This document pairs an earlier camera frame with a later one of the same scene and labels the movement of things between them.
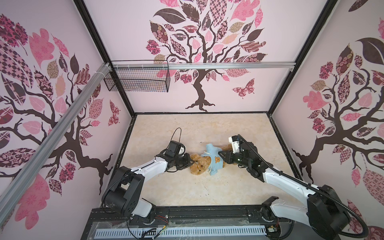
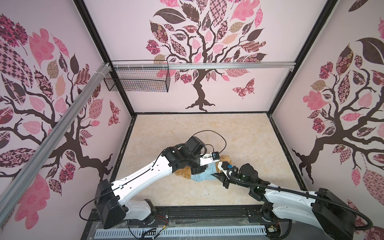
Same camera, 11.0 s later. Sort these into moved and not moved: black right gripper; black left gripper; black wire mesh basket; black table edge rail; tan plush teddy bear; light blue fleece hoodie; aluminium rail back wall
Moved: black left gripper; tan plush teddy bear; light blue fleece hoodie; black right gripper
Not moved: aluminium rail back wall; black table edge rail; black wire mesh basket
